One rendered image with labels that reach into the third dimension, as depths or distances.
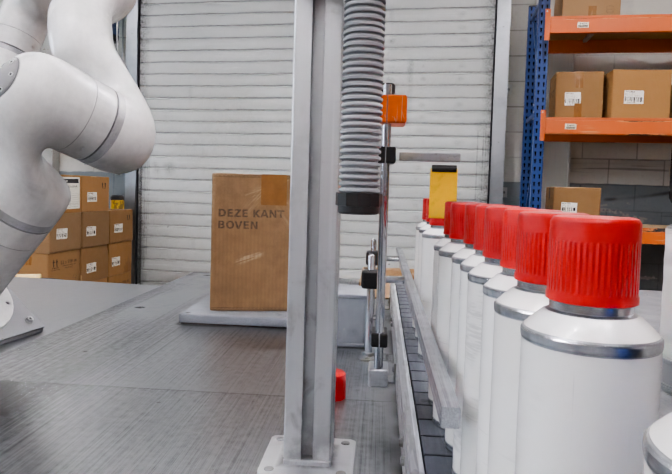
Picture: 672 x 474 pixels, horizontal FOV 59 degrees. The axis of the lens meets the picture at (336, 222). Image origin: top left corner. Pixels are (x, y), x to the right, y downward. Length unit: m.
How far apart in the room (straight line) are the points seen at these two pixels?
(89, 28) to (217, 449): 0.69
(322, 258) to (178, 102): 4.88
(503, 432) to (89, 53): 0.88
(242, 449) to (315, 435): 0.09
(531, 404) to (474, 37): 4.79
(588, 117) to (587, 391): 4.16
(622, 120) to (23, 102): 3.82
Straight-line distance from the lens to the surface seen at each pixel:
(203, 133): 5.30
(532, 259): 0.29
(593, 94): 4.40
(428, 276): 0.77
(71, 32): 1.06
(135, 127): 0.95
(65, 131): 0.91
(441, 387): 0.42
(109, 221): 4.77
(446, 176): 0.67
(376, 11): 0.46
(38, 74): 0.90
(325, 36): 0.57
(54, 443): 0.70
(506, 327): 0.29
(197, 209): 5.28
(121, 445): 0.68
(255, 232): 1.18
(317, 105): 0.57
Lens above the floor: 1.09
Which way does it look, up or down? 3 degrees down
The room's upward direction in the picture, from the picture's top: 2 degrees clockwise
